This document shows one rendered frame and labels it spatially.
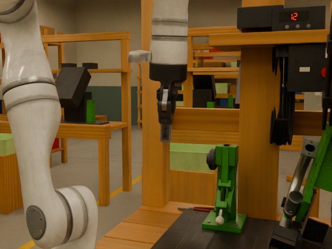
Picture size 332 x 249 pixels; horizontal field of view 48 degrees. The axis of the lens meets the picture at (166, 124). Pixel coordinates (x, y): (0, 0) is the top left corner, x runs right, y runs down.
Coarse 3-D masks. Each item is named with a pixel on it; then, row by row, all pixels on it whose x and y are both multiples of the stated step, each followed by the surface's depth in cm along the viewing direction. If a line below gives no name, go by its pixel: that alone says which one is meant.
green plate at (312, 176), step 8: (328, 128) 94; (328, 136) 92; (320, 144) 100; (328, 144) 93; (320, 152) 94; (328, 152) 94; (320, 160) 94; (328, 160) 94; (312, 168) 100; (320, 168) 94; (328, 168) 94; (312, 176) 95; (320, 176) 95; (328, 176) 95; (312, 184) 95; (320, 184) 95; (328, 184) 95; (304, 192) 101
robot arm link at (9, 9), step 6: (0, 0) 65; (6, 0) 65; (12, 0) 66; (18, 0) 67; (0, 6) 66; (6, 6) 67; (12, 6) 67; (18, 6) 68; (0, 12) 68; (6, 12) 68
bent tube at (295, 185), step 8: (304, 144) 103; (312, 144) 103; (304, 152) 102; (312, 152) 102; (304, 160) 105; (296, 168) 110; (304, 168) 108; (296, 176) 110; (296, 184) 110; (288, 192) 110; (280, 224) 103; (288, 224) 103
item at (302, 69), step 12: (300, 48) 117; (312, 48) 116; (324, 48) 115; (288, 60) 119; (300, 60) 118; (312, 60) 117; (324, 60) 116; (288, 72) 119; (300, 72) 118; (312, 72) 117; (324, 72) 116; (288, 84) 120; (300, 84) 119; (312, 84) 117; (324, 84) 116
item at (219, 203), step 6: (228, 180) 125; (222, 186) 124; (228, 186) 123; (222, 192) 124; (228, 192) 125; (216, 198) 125; (222, 198) 122; (228, 198) 124; (216, 204) 121; (222, 204) 120; (228, 204) 123; (216, 210) 123; (228, 210) 122
